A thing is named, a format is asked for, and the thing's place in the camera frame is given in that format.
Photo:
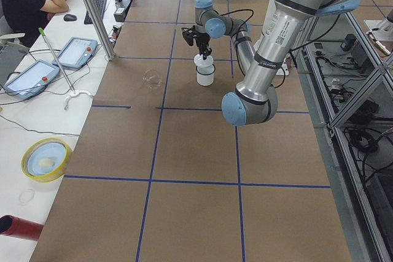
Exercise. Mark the red cylinder tube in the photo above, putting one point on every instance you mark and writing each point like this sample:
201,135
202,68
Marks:
17,227

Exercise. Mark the white claw bracket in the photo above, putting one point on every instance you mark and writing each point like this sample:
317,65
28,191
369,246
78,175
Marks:
74,94

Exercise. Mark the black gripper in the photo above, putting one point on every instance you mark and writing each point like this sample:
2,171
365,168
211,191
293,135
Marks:
202,40

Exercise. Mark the white cup blue rim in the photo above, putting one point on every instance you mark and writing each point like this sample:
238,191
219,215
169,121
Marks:
205,75

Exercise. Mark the black computer mouse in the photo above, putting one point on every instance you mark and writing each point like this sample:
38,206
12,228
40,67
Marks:
69,17

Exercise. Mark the person in black shirt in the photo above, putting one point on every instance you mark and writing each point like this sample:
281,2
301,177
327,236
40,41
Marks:
27,16

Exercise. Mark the metal rod green tip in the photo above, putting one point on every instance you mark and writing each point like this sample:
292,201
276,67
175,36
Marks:
42,33

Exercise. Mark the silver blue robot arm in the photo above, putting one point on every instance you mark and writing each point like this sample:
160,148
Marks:
254,99

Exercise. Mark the light blue plate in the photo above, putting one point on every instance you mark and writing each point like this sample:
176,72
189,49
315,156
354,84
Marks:
46,158

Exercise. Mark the aluminium side frame rail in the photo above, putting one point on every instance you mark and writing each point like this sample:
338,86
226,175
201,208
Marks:
346,68

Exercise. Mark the far teach pendant tablet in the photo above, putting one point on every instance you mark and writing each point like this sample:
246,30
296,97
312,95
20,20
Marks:
77,52

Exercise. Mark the teach pendant tablet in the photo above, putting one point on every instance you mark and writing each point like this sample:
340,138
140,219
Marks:
32,80
77,52

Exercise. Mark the aluminium frame post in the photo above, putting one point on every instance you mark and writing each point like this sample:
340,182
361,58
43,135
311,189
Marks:
99,28

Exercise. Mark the near teach pendant tablet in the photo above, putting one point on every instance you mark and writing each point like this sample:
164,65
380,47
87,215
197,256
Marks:
32,80

